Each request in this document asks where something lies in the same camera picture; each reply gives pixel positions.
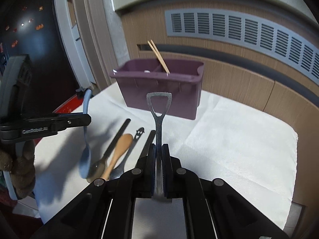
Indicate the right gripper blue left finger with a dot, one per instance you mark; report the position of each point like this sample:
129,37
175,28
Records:
150,168

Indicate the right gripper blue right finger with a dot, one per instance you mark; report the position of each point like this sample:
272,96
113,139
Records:
167,171

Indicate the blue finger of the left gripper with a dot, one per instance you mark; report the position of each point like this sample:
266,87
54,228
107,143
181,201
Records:
60,122

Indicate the black handle brown spoon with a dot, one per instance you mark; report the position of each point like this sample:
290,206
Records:
143,156

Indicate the smiley handle steel spoon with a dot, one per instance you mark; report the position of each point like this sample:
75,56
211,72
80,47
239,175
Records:
119,170

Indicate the wooden spoon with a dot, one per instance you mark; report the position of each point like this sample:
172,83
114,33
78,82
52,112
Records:
121,147

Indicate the light blue rice spoon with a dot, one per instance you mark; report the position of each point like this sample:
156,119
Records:
84,164

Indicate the black handle steel spoon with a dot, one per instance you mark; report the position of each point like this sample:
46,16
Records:
98,168

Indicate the wooden chopstick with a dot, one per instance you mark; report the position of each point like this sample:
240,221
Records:
159,56
152,49

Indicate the left gloved hand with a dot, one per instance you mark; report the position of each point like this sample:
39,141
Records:
21,169

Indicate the red door mat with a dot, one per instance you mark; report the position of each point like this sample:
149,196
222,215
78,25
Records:
70,105

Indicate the black refrigerator door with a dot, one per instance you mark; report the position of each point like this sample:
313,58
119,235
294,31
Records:
30,27

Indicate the purple plastic utensil caddy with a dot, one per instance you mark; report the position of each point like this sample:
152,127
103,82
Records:
184,83

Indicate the grey ventilation grille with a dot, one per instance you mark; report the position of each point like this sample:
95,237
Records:
248,31

